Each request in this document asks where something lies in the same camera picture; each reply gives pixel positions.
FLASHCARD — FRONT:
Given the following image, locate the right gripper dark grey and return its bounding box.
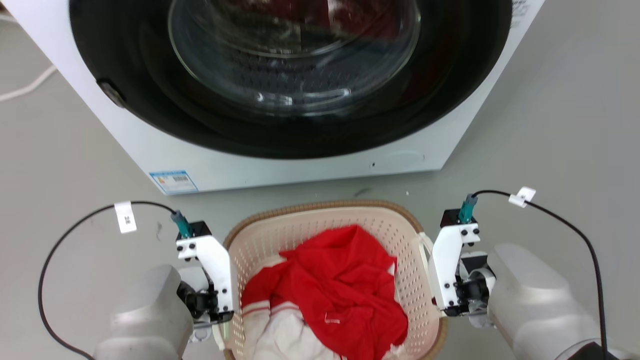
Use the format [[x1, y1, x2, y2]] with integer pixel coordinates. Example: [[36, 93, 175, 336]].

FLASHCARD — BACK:
[[442, 251, 497, 329]]

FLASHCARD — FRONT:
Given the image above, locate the beige perforated laundry basket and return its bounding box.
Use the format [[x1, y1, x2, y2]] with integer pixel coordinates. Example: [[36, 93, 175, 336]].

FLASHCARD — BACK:
[[214, 200, 449, 360]]

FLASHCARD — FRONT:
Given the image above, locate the blue energy label sticker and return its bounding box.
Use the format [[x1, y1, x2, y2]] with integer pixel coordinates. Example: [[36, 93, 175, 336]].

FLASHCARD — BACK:
[[149, 170, 199, 196]]

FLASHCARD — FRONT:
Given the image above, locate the left teal cable plug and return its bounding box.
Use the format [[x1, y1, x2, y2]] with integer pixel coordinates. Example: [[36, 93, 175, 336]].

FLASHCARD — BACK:
[[170, 210, 194, 240]]

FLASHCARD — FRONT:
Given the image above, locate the white floor cable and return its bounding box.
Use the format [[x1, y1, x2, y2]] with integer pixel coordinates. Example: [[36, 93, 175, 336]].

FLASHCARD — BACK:
[[0, 64, 58, 104]]

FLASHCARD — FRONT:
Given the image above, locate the white front-load washing machine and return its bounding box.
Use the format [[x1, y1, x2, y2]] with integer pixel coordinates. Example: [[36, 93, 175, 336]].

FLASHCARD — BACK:
[[0, 0, 546, 196]]

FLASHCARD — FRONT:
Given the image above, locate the left white cable tag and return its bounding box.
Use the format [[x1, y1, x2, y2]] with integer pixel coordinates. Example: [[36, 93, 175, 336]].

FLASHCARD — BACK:
[[114, 201, 138, 235]]

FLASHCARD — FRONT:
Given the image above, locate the clear glass door bowl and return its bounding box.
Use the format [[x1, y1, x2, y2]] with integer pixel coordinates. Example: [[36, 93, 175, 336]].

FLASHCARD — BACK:
[[167, 0, 422, 119]]

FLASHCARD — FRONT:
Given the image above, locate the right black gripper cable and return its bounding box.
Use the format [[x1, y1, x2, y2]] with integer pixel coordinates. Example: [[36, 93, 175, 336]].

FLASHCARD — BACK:
[[471, 189, 609, 360]]

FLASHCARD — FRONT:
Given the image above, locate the black door latch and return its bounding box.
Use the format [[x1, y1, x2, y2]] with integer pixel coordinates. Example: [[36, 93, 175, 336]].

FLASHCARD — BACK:
[[97, 78, 127, 109]]

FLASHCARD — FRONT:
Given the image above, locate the teal cable plug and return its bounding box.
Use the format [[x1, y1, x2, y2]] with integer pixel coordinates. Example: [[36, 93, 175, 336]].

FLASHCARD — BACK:
[[170, 210, 194, 240], [457, 193, 479, 225]]

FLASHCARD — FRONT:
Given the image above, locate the black round washer door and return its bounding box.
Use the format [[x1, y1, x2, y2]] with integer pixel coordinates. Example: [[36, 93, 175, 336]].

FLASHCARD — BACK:
[[69, 0, 513, 160]]

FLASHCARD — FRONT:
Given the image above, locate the right white cable tag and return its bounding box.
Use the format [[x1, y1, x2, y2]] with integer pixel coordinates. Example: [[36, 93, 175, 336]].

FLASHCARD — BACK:
[[508, 186, 537, 209]]

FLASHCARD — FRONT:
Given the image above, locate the right teal cable plug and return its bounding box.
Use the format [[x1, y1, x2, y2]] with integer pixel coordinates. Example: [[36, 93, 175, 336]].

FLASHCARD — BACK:
[[457, 193, 479, 225]]

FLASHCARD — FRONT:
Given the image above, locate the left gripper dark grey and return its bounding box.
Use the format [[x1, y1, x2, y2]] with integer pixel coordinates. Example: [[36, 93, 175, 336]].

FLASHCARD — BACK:
[[177, 267, 235, 332]]

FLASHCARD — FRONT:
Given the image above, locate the white cable tag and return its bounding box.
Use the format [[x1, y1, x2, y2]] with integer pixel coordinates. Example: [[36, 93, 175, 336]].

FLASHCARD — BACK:
[[508, 186, 537, 209], [114, 201, 138, 235]]

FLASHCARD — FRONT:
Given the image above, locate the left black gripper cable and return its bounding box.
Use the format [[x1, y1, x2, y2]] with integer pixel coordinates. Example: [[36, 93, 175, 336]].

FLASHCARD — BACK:
[[37, 200, 179, 360]]

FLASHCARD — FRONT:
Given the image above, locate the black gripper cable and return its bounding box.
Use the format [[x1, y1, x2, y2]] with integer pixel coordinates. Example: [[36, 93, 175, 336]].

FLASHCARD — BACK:
[[37, 200, 179, 360], [471, 189, 609, 360]]

